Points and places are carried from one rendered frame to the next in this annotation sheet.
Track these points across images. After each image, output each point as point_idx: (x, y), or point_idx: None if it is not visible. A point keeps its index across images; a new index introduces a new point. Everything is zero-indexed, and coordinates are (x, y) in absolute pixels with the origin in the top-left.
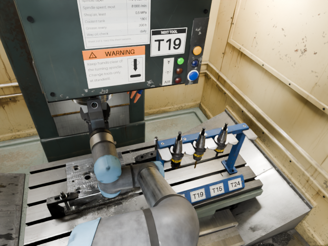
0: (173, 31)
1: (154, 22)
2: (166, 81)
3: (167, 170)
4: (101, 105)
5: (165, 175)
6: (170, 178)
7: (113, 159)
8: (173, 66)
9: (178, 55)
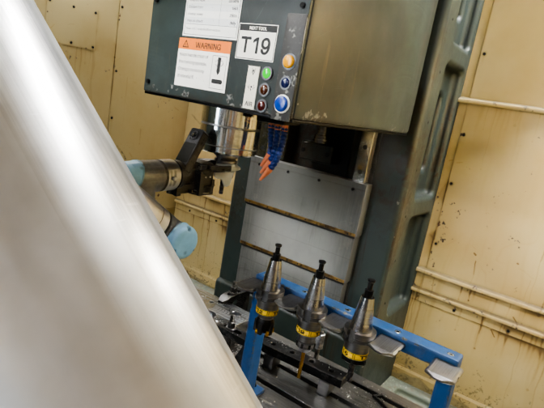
0: (262, 27)
1: (245, 14)
2: (247, 101)
3: (292, 400)
4: (200, 138)
5: (274, 397)
6: (275, 405)
7: (137, 164)
8: (257, 79)
9: (265, 65)
